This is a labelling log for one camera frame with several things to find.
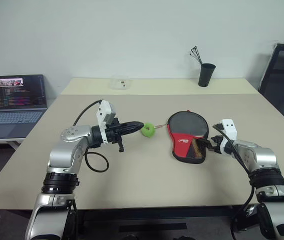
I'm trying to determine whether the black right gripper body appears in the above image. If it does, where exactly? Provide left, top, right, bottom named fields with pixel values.
left=207, top=134, right=223, bottom=154

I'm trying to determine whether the black plastic cup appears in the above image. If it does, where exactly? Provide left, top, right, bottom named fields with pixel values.
left=198, top=63, right=217, bottom=88

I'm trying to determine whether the black cable tie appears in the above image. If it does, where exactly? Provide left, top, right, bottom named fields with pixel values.
left=189, top=53, right=202, bottom=65
left=192, top=47, right=203, bottom=65
left=190, top=49, right=202, bottom=65
left=195, top=45, right=203, bottom=65

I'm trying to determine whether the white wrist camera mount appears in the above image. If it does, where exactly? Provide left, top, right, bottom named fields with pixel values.
left=96, top=99, right=117, bottom=145
left=212, top=118, right=238, bottom=155

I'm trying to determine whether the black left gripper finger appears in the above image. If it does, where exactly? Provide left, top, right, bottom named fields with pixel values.
left=120, top=120, right=145, bottom=130
left=121, top=126, right=143, bottom=135

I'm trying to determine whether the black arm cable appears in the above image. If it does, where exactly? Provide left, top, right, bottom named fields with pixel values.
left=72, top=99, right=109, bottom=173
left=213, top=124, right=256, bottom=240

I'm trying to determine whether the green ball toy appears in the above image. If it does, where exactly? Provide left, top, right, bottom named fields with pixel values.
left=141, top=121, right=157, bottom=139

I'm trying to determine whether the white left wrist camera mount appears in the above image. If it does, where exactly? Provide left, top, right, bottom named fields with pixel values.
left=96, top=99, right=117, bottom=145

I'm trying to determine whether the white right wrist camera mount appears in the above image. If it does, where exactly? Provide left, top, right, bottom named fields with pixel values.
left=212, top=118, right=238, bottom=155

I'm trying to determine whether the clear plastic box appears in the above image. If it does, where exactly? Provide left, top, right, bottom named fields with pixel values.
left=110, top=76, right=133, bottom=91

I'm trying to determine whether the grey open laptop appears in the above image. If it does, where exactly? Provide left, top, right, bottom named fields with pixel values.
left=0, top=73, right=49, bottom=140

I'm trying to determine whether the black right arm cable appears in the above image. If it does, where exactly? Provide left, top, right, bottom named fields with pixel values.
left=213, top=124, right=256, bottom=240

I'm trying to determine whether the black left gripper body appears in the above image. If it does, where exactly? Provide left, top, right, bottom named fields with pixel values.
left=105, top=116, right=126, bottom=154

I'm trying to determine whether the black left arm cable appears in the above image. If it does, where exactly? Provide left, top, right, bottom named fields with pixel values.
left=72, top=99, right=109, bottom=173

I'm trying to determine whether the red black paddle case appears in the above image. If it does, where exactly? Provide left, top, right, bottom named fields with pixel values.
left=166, top=108, right=210, bottom=165

